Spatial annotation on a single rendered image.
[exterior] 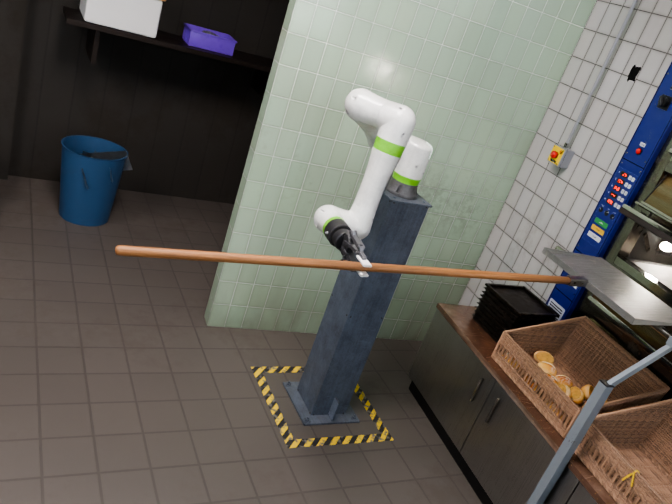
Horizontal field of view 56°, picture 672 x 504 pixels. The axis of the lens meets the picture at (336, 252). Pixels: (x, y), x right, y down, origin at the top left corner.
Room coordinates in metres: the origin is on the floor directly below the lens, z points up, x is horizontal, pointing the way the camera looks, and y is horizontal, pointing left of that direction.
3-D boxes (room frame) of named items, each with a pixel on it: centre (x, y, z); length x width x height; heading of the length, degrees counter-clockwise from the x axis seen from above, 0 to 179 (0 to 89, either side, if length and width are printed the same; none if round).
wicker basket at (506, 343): (2.59, -1.21, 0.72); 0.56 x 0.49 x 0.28; 29
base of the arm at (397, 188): (2.76, -0.15, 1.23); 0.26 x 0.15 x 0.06; 32
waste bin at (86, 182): (3.81, 1.66, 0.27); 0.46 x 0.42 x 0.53; 105
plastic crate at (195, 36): (4.34, 1.28, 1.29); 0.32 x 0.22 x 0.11; 122
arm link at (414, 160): (2.72, -0.17, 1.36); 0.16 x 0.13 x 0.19; 71
